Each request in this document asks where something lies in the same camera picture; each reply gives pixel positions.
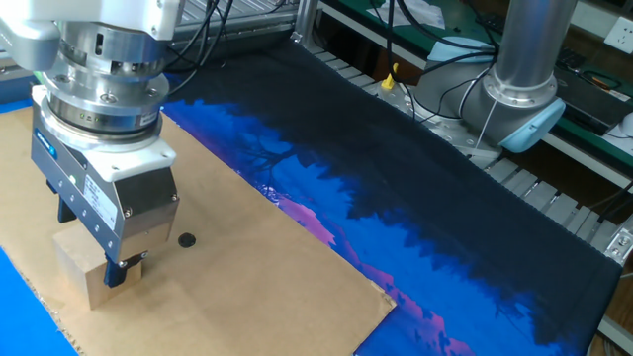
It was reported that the blue forest print cloth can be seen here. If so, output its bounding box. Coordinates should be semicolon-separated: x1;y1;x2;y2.
0;42;623;356

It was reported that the green workbench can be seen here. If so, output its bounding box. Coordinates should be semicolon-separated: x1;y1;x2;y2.
318;0;633;189

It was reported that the white wall socket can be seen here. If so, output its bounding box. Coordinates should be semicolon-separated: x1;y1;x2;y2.
603;16;633;55

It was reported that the black flat device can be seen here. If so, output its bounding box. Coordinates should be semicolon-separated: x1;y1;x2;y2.
553;63;633;137

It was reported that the large wooden cube block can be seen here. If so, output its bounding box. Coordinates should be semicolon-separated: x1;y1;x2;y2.
52;222;143;312

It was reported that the white zip tie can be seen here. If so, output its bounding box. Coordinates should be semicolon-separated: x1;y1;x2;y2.
474;98;498;150

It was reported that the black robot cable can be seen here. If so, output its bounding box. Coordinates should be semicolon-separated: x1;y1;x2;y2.
162;0;498;125

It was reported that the aluminium corner bracket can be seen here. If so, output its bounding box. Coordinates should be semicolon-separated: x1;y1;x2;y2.
603;226;633;263

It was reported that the plain aluminium post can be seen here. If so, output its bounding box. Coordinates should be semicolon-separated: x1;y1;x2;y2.
290;0;320;44

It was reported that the silver Schunk gripper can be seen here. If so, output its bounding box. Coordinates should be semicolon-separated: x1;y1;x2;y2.
30;83;181;289

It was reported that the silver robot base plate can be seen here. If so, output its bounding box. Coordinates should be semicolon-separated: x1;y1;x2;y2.
375;81;503;159

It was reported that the brown cardboard sheet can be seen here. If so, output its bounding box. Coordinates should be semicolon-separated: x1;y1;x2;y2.
0;106;397;356

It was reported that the white paper sheet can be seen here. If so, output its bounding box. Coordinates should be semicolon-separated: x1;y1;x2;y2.
366;0;446;30

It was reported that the small yellow object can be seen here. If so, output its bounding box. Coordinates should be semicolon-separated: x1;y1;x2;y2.
378;62;411;100

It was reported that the aluminium table rail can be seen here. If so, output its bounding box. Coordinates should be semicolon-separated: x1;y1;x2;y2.
167;0;301;65

